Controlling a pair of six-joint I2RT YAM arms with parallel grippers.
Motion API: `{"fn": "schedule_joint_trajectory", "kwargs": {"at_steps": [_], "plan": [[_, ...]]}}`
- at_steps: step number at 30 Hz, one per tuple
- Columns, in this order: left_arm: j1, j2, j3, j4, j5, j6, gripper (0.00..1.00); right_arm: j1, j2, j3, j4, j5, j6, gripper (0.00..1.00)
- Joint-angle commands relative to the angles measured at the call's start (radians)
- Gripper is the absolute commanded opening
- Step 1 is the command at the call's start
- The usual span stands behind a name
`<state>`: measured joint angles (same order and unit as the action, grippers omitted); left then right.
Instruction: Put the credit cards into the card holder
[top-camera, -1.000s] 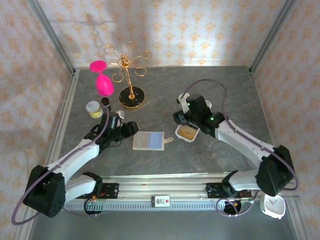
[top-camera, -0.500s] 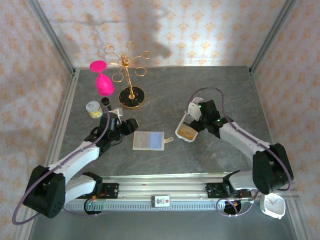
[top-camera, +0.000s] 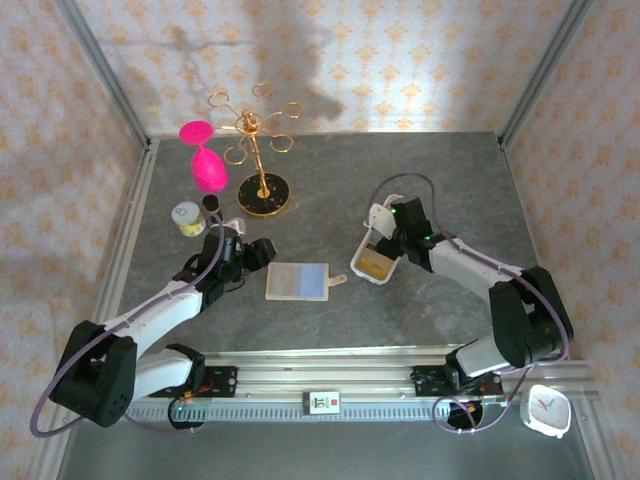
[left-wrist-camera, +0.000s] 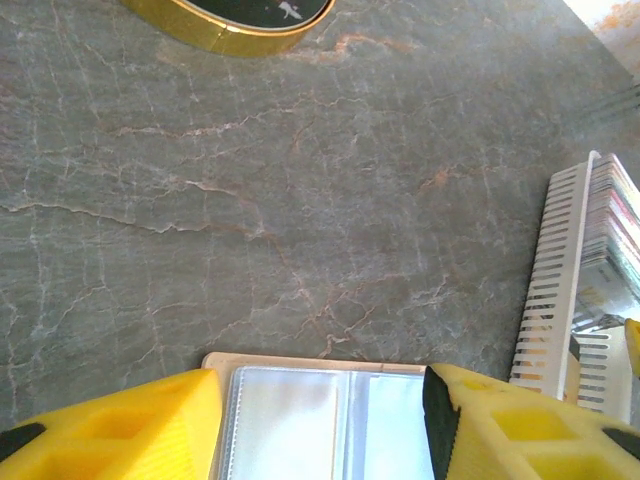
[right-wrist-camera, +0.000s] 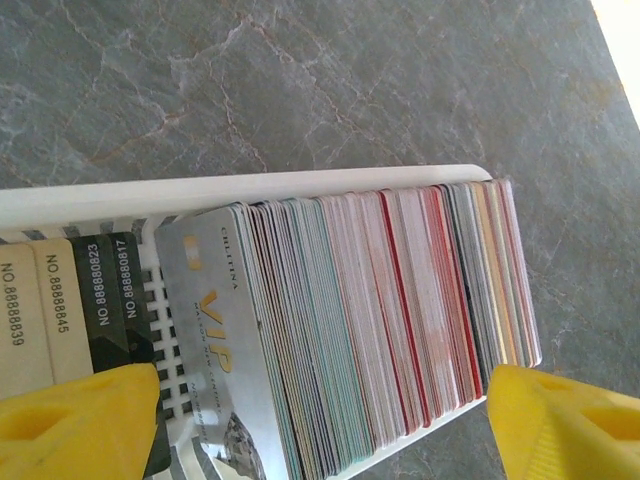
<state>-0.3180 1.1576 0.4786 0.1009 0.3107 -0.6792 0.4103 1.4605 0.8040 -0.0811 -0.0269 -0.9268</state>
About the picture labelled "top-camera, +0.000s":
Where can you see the white perforated plastic basket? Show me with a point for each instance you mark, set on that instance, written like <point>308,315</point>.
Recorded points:
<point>354,260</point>

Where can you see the beige leather card holder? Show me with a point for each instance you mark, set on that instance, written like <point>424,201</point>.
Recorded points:
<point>312,282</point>

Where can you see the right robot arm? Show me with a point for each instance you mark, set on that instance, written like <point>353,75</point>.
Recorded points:
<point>465,260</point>

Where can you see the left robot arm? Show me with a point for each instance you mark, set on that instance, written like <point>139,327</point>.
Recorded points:
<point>160,310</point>

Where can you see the gold credit card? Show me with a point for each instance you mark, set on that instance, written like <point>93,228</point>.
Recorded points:
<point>372,262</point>

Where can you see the gold wine glass rack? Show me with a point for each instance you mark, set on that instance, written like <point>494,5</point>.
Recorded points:
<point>263,197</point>

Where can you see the jar with white lid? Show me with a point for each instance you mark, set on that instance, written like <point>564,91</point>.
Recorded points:
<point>187,216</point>

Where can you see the small dark bottle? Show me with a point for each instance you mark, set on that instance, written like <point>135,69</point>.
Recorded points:
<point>212,202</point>

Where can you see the pink wine glass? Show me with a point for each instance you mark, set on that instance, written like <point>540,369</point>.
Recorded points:
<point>209,172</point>

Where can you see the white label tag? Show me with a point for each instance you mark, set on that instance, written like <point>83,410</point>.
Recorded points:
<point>321,402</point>

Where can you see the white square clock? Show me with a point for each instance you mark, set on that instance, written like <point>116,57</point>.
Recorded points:
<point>546,409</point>

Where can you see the aluminium side rail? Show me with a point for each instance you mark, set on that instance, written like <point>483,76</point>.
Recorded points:
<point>135,220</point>

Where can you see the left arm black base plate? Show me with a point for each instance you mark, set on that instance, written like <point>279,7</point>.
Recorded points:
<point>222,381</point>

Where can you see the aluminium rail frame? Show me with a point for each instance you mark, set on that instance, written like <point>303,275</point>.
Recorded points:
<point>325,372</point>

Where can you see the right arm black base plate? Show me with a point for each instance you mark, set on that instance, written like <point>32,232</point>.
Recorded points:
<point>425,381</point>

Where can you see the aluminium frame post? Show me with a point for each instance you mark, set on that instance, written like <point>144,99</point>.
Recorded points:
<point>545,70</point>
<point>105,70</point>

